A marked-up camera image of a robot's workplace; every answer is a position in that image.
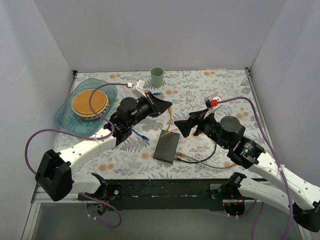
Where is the yellow ethernet cable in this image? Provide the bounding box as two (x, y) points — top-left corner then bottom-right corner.
(162, 107), (179, 138)

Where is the teal plastic tray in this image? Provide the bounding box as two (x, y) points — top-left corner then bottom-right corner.
(54, 78), (118, 137)

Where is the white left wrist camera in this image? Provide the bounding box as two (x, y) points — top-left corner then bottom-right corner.
(131, 79), (146, 98)

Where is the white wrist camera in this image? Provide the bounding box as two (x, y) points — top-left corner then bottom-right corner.
(131, 79), (146, 98)
(204, 95), (222, 119)

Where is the green plastic cup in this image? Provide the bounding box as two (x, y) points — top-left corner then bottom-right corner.
(150, 67), (164, 88)

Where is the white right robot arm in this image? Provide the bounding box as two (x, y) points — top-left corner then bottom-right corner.
(174, 111), (320, 233)

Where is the black ethernet cable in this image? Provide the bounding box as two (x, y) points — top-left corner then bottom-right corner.
(174, 141), (218, 163)

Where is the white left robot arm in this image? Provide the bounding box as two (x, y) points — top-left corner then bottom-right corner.
(35, 92), (172, 202)

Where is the blue ethernet cable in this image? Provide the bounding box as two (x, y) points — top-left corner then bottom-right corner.
(131, 91), (162, 141)

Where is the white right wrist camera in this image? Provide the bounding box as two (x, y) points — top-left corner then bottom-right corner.
(204, 95), (222, 119)

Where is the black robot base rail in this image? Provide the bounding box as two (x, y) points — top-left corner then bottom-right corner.
(96, 178), (243, 211)

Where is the floral table mat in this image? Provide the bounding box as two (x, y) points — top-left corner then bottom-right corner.
(75, 69), (265, 180)

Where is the orange woven plate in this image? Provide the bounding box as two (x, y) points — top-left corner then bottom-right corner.
(71, 89), (110, 120)

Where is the black network switch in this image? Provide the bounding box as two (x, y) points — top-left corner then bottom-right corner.
(153, 129), (180, 164)

